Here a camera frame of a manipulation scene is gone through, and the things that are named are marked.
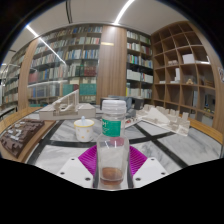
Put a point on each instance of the beige architectural model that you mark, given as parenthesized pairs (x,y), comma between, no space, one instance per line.
(66,109)

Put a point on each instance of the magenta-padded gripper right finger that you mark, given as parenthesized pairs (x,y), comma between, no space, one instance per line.
(150,170)

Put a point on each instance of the white spoon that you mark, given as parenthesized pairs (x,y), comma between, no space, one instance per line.
(83,120)

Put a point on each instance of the brown architectural model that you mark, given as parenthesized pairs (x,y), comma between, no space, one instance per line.
(18,135)

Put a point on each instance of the bookshelf behind glass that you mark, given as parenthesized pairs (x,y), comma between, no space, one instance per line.
(13,86)

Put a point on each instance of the white architectural model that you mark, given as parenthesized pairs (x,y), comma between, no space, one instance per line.
(163,120)

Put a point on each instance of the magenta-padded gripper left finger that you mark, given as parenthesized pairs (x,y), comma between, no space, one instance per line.
(75,171)

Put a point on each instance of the narrow wooden bookshelf with books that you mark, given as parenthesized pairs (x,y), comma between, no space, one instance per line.
(138,66)

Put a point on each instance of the white cup with yellow rim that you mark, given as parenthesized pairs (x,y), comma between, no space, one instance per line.
(84,133)

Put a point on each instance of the wooden cubby shelf unit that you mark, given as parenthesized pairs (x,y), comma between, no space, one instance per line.
(181,76)

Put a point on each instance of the ceiling light strip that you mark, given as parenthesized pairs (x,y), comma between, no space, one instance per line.
(122,12)

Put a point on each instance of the clear bottle with green label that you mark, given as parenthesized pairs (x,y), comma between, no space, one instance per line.
(112,146)

